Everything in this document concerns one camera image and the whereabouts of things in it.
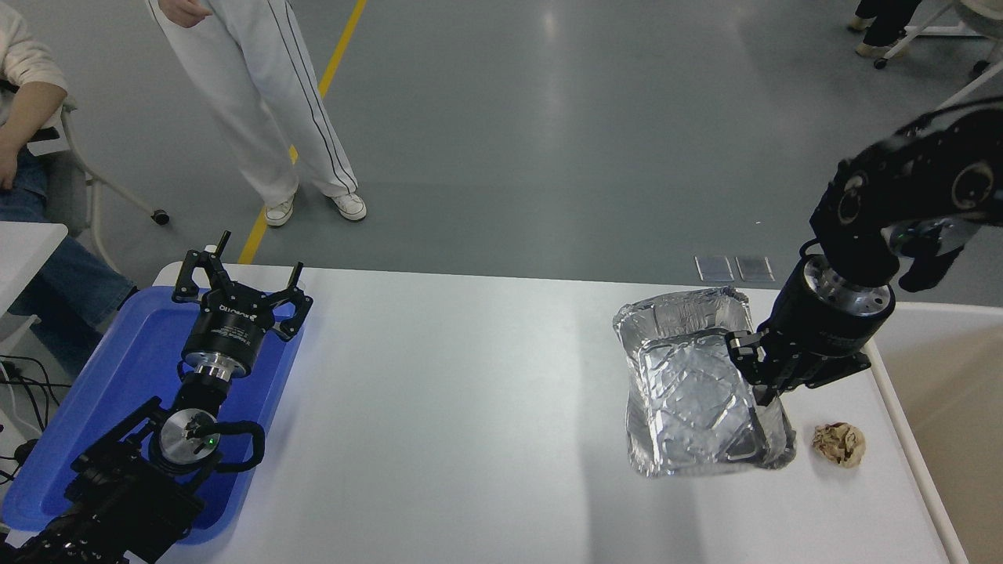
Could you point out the blue plastic tray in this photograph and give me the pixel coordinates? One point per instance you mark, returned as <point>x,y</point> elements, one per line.
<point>141,368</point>

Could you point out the white side table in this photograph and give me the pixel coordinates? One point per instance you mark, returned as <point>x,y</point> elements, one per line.
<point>23,254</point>

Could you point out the clear floor plate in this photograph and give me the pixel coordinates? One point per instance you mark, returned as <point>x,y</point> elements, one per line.
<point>755,269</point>
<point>715,269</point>

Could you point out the seated person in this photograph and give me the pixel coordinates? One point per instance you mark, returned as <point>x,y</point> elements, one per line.
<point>47,266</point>

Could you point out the large pale dustbin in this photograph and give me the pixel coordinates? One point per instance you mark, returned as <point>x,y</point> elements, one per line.
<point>948,407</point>

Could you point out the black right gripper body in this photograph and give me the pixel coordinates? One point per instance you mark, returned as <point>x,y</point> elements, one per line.
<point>819,333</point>

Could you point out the standing person's right hand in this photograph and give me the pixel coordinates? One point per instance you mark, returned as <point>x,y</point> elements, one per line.
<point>184,12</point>

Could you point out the walking person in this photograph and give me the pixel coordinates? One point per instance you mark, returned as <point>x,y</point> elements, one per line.
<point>885,23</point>

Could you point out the seated person's hand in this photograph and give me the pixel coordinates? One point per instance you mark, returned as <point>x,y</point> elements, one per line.
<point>7,166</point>

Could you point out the crumpled tan paper ball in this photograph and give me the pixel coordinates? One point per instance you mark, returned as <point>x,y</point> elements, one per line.
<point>840,444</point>

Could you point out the white-legged wheeled chair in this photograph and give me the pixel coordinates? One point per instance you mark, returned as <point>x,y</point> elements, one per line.
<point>940,30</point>

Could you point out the grey chair with white frame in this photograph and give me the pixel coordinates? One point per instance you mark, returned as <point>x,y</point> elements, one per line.
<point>66,188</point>

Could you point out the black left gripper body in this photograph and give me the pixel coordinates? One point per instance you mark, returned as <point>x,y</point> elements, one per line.
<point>228,329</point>

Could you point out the rectangular foil plate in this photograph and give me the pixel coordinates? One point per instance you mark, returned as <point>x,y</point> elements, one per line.
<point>689,392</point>

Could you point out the standing person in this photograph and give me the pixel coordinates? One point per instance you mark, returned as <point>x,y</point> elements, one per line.
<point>258,102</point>

